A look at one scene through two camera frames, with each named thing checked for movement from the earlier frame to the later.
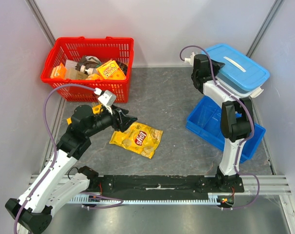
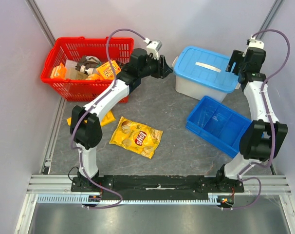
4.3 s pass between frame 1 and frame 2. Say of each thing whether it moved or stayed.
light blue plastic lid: moved
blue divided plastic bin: stayed
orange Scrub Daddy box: stayed
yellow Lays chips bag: stayed
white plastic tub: moved
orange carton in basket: stayed
